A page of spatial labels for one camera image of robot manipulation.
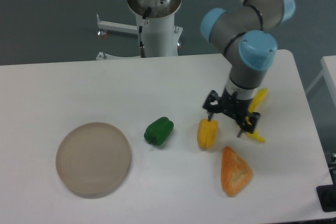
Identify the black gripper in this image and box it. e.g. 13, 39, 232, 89
202, 89, 260, 137

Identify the green bell pepper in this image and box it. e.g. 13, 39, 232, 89
144, 116, 174, 146

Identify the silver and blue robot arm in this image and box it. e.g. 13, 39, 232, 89
127, 0, 296, 136

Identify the yellow bell pepper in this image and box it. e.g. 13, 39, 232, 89
197, 119, 218, 150

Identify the yellow banana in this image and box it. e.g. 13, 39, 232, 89
246, 88, 268, 143

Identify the orange triangular bread slice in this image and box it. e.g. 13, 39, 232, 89
221, 146, 253, 197

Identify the white side table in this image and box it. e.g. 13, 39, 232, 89
305, 56, 335, 102

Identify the black device at table edge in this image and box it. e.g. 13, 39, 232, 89
316, 152, 336, 212

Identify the beige round plate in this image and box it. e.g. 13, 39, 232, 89
55, 122, 131, 199

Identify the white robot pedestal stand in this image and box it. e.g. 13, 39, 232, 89
96, 0, 183, 58

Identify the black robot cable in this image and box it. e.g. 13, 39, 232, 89
137, 0, 152, 58

